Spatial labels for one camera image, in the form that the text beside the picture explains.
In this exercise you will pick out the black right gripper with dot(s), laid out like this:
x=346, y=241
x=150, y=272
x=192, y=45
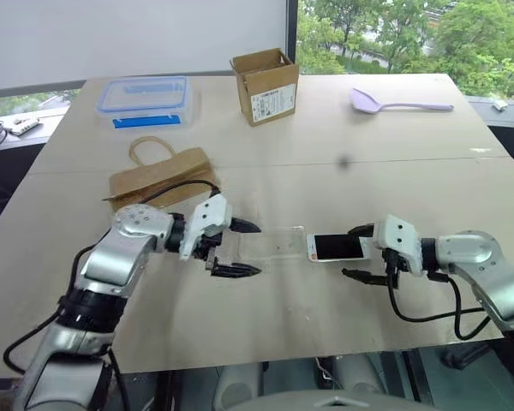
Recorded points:
x=395, y=263

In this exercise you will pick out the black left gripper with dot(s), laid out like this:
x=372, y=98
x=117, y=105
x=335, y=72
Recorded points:
x=206, y=252

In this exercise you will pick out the white smartphone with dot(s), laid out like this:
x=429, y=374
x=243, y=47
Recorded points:
x=336, y=247

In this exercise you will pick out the clear plastic phone case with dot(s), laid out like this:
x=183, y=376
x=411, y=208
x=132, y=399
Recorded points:
x=278, y=246

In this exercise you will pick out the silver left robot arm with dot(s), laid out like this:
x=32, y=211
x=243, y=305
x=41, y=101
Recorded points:
x=111, y=257

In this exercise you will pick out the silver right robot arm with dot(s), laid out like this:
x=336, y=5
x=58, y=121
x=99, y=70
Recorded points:
x=479, y=261

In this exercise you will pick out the brown paper bag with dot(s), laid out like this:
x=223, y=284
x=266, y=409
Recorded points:
x=171, y=173

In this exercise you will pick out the grey rounded shape under table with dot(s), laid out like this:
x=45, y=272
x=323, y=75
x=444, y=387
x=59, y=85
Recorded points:
x=240, y=385
x=360, y=374

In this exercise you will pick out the purple plastic spatula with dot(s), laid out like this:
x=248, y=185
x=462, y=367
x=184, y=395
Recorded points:
x=364, y=103

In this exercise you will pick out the open cardboard box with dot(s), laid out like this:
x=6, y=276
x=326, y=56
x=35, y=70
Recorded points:
x=270, y=94

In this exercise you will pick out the clear container with blue lid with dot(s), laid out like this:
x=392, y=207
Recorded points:
x=143, y=96

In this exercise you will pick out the small white block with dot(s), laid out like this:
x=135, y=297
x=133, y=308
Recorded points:
x=500, y=105

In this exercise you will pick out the white roller blind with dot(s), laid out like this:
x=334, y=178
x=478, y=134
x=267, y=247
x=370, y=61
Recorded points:
x=133, y=34

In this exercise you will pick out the white power strip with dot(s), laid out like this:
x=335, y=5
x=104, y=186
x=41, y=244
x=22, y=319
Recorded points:
x=21, y=126

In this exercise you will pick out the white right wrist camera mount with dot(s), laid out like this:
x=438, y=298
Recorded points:
x=398, y=240

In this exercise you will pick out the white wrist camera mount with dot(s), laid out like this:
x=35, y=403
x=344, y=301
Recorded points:
x=210, y=214
x=398, y=240

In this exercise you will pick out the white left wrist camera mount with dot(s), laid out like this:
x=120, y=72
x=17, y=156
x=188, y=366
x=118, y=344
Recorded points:
x=210, y=214

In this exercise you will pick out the black window frame post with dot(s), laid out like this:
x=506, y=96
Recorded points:
x=291, y=34

